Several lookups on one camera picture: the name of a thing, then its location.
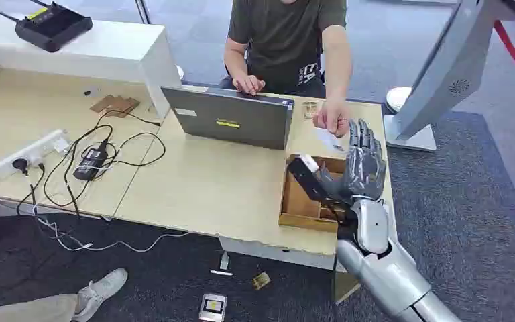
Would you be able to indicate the silver framed card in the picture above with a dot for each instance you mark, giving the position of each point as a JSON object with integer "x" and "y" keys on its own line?
{"x": 213, "y": 307}

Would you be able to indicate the small gold box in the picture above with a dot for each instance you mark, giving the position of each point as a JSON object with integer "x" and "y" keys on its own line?
{"x": 261, "y": 281}

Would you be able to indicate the person's left hand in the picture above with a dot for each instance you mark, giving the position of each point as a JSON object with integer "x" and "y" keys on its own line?
{"x": 330, "y": 117}

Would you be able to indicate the white round base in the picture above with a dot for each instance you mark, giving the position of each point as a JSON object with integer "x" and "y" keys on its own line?
{"x": 397, "y": 98}

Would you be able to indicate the person's torso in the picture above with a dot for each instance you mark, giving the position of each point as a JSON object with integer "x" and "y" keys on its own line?
{"x": 284, "y": 40}

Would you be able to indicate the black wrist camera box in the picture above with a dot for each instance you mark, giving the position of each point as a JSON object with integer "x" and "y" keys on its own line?
{"x": 307, "y": 177}

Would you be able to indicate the black router with antennas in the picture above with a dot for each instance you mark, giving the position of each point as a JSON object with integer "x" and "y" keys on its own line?
{"x": 53, "y": 26}

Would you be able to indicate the white shoe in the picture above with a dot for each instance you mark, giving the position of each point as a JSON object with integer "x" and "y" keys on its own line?
{"x": 99, "y": 291}

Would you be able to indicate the white power strip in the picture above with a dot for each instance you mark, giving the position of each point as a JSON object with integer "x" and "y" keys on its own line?
{"x": 31, "y": 153}

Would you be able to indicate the grey laptop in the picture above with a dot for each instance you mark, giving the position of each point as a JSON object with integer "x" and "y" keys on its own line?
{"x": 231, "y": 120}

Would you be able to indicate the wooden desk leg panel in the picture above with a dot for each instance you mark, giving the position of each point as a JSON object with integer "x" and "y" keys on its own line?
{"x": 344, "y": 284}

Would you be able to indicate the person's leg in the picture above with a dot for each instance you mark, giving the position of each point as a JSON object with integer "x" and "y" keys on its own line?
{"x": 22, "y": 310}

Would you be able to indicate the person's right hand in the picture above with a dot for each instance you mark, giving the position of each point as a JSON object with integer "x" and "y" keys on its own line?
{"x": 248, "y": 83}

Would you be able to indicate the white bracket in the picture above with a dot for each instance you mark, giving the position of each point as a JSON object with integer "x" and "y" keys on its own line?
{"x": 223, "y": 265}

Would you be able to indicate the white desk shelf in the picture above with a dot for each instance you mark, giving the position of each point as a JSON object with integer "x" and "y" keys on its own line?
{"x": 84, "y": 49}

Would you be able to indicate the brown cardboard pieces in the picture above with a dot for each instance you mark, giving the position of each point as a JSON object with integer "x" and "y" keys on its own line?
{"x": 115, "y": 105}

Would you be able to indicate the small wooden holder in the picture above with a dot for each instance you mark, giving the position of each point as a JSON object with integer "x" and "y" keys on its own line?
{"x": 310, "y": 109}

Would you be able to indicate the black power adapter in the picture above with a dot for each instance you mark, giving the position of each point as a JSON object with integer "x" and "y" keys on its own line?
{"x": 90, "y": 163}

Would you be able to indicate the white card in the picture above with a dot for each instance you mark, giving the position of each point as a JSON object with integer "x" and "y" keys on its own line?
{"x": 330, "y": 140}

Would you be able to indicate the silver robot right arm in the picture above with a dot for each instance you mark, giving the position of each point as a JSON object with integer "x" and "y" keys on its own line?
{"x": 391, "y": 271}

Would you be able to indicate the wooden card box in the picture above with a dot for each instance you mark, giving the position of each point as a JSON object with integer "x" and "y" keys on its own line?
{"x": 299, "y": 204}

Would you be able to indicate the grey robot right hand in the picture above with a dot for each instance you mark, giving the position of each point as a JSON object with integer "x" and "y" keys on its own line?
{"x": 364, "y": 166}

